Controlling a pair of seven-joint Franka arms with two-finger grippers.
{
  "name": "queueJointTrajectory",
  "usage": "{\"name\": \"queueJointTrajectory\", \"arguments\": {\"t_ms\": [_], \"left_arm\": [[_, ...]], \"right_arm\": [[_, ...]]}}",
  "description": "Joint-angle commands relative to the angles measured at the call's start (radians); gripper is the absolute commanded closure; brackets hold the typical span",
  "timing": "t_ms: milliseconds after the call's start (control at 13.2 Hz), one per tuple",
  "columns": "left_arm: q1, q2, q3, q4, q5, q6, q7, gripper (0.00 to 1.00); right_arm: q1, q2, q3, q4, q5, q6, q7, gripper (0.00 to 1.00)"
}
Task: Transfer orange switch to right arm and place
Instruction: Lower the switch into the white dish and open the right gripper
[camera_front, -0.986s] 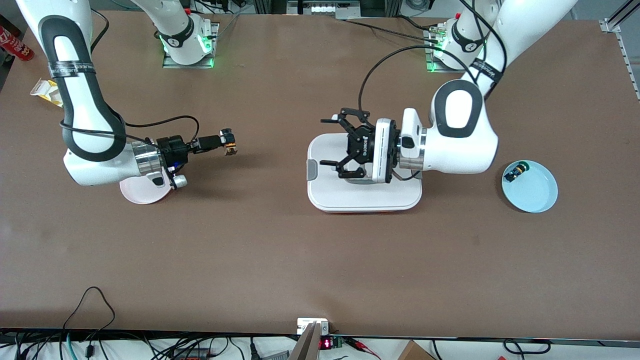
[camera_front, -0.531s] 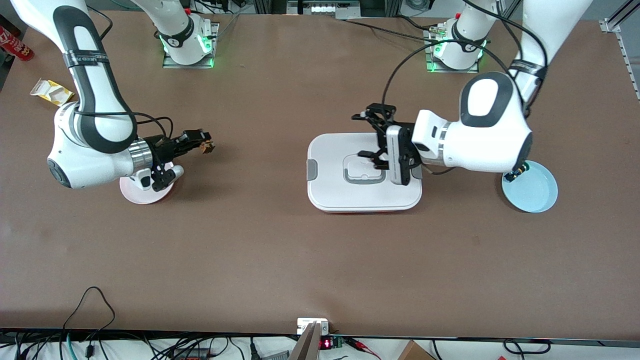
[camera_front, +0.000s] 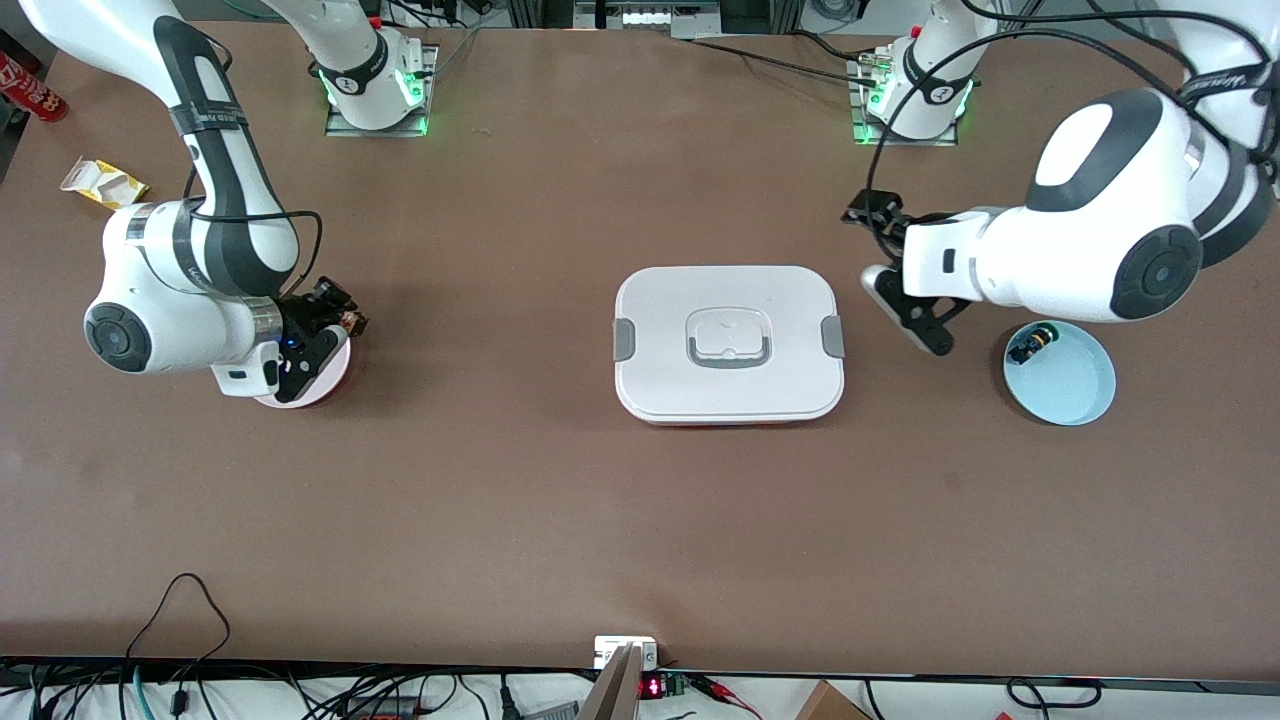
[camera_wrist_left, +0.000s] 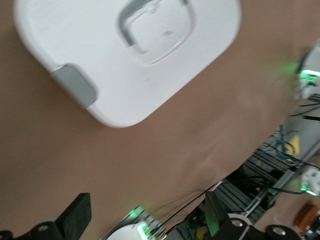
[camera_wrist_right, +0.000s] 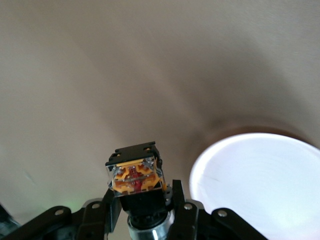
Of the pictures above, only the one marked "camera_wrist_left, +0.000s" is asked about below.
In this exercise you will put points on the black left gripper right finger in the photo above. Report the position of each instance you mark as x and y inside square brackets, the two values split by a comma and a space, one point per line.
[237, 230]

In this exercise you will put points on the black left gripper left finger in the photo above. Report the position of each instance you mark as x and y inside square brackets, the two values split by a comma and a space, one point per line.
[77, 220]

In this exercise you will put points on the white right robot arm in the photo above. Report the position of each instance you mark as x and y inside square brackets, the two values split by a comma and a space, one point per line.
[312, 62]

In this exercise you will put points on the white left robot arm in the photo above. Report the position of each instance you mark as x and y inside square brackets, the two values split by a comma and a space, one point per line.
[125, 232]

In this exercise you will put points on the white device with green light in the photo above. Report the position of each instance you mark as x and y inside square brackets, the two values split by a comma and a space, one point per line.
[311, 178]

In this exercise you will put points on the white lidded container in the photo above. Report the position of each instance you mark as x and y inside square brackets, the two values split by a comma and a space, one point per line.
[100, 75]

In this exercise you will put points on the aluminium profile frame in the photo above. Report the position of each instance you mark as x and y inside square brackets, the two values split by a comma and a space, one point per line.
[265, 165]

